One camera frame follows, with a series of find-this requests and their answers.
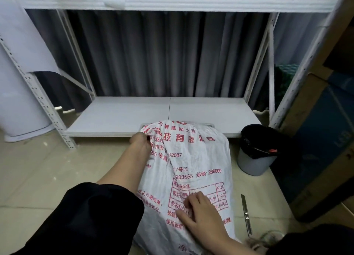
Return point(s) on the person's left hand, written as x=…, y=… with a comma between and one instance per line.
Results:
x=141, y=147

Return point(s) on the person's right hand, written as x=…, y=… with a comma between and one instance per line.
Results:
x=203, y=219

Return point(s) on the white woven sack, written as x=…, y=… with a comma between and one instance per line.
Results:
x=193, y=158

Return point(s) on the person's left forearm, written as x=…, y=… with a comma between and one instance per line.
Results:
x=124, y=171

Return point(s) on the person's white shoe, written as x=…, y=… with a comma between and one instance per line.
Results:
x=272, y=236

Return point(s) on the cardboard box black number print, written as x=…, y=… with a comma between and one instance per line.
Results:
x=349, y=203

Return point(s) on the large blue-printed cardboard box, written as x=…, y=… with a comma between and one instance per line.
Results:
x=326, y=130

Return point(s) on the white metal shelf rack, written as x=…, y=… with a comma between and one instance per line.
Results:
x=110, y=116

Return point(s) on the white plastic slotted basket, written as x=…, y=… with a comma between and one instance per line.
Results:
x=206, y=124

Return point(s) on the grey trash bin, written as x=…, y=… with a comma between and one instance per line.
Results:
x=251, y=165

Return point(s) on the small white plastic part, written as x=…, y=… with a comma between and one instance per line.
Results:
x=69, y=111

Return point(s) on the grey curtain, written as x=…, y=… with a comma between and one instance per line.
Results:
x=152, y=55

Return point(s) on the red scraps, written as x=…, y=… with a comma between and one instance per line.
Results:
x=273, y=150

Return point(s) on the white cylindrical appliance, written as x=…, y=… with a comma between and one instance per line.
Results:
x=19, y=105

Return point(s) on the white tape strip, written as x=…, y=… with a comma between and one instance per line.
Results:
x=115, y=0

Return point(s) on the white paper sheet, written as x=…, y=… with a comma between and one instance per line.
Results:
x=25, y=42

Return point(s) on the green mesh bundle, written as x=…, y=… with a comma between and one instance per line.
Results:
x=285, y=77

